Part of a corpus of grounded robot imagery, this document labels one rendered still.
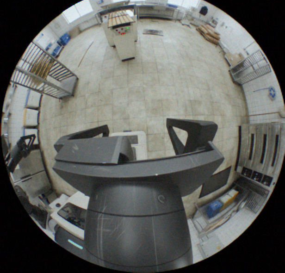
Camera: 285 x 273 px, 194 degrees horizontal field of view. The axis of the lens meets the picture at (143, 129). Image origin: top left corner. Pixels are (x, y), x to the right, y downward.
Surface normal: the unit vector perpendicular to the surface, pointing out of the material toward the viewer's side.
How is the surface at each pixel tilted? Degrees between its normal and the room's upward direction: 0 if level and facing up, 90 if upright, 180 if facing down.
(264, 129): 90
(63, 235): 90
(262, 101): 90
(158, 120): 0
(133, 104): 0
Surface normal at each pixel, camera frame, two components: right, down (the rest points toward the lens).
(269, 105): -1.00, 0.07
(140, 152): 0.00, 0.00
